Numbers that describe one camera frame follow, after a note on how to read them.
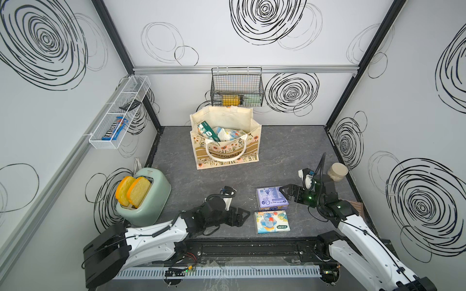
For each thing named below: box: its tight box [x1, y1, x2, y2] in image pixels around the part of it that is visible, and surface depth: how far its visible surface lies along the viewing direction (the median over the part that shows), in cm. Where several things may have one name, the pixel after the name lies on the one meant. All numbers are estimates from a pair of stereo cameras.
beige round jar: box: [327, 162, 349, 182], surface depth 95 cm
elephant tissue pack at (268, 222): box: [253, 210, 291, 235], surface depth 79 cm
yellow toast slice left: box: [115, 175, 136, 207], surface depth 70 cm
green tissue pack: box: [197, 120, 221, 143], surface depth 88 cm
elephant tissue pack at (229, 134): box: [217, 127, 248, 142], surface depth 86 cm
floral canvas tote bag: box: [189, 106, 263, 171], surface depth 93 cm
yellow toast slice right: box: [126, 176, 152, 209], surface depth 72 cm
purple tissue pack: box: [256, 185, 290, 211], surface depth 84 cm
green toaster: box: [115, 167, 172, 228], surface depth 75 cm
